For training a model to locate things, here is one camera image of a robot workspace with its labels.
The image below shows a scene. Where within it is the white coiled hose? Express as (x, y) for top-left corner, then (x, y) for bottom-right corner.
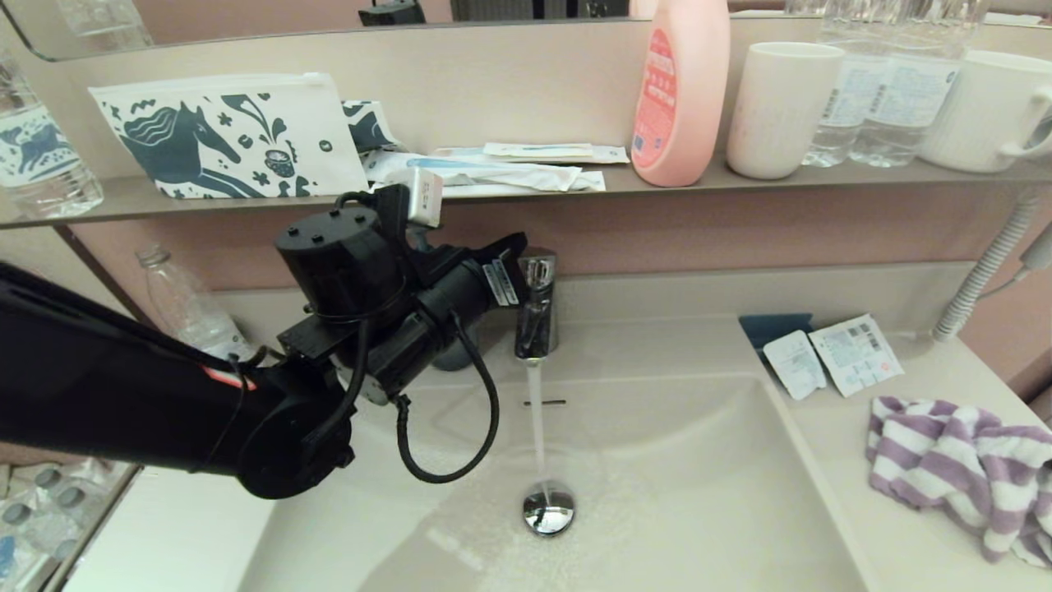
(930, 191), (1040, 343)

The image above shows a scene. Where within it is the chrome faucet spout body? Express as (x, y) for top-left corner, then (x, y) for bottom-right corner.
(514, 280), (561, 362)

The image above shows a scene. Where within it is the white ribbed mug with handle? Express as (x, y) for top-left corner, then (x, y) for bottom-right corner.
(916, 49), (1052, 173)

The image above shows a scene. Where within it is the grey hair dryer handset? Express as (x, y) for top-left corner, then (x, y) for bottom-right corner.
(1017, 220), (1052, 273)

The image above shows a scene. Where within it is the slim packet with blue stripe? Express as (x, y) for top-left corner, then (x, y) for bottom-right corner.
(483, 142), (595, 160)

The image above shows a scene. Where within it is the clear nearly empty plastic bottle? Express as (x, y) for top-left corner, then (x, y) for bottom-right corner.
(136, 244), (257, 364)

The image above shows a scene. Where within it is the white sachet with barcode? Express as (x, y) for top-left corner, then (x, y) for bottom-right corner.
(809, 314), (905, 398)

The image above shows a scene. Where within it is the purple white striped towel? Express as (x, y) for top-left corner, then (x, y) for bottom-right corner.
(865, 396), (1052, 568)

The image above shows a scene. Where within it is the grey pump soap bottle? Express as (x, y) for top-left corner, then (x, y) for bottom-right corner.
(408, 224), (487, 372)

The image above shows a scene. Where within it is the pink lotion bottle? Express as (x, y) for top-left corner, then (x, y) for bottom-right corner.
(630, 0), (731, 187)

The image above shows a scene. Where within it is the beige ceramic sink basin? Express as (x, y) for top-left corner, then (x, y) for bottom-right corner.
(238, 317), (872, 592)

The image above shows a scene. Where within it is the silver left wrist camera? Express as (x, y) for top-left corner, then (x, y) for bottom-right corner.
(406, 168), (445, 229)

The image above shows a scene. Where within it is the wide flat white packet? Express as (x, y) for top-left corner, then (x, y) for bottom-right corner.
(431, 146), (632, 166)

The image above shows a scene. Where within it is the clear labelled water bottle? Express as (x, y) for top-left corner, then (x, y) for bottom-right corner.
(801, 0), (887, 169)
(849, 0), (991, 169)

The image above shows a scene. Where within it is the water bottle blue horse label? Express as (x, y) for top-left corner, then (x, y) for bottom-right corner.
(0, 39), (105, 218)

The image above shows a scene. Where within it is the shrink wrapped water bottle pack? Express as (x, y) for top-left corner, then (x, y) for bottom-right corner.
(0, 460), (134, 592)

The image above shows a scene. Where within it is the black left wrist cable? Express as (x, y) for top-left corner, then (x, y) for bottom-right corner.
(308, 189), (501, 485)

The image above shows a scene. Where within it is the chrome sink drain stopper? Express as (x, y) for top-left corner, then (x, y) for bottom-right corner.
(522, 481), (577, 538)

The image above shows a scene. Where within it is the small white sachet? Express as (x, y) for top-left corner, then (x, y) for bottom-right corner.
(762, 330), (828, 401)

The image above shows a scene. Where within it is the white toothbrush packet blue print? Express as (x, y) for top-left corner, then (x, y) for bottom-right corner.
(362, 149), (586, 194)

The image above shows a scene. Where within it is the long plain white packet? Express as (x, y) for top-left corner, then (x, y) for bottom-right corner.
(444, 171), (607, 200)

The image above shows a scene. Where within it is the large white horse print pouch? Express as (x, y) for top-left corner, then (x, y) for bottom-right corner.
(89, 72), (369, 199)

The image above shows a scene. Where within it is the dark blue tray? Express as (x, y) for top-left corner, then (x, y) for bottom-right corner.
(738, 313), (814, 363)

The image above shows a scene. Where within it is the chrome faucet lever handle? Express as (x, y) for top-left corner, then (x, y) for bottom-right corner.
(518, 249), (558, 287)

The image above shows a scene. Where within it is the wall mirror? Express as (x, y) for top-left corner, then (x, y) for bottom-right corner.
(0, 0), (1052, 63)

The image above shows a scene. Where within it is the small white horse print pouch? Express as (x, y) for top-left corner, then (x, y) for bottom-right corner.
(341, 99), (404, 155)

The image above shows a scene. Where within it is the white ribbed handleless cup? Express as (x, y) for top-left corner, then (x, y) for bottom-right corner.
(725, 42), (847, 180)

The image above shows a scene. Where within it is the grey wall shelf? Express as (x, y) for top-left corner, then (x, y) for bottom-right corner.
(0, 153), (1052, 229)

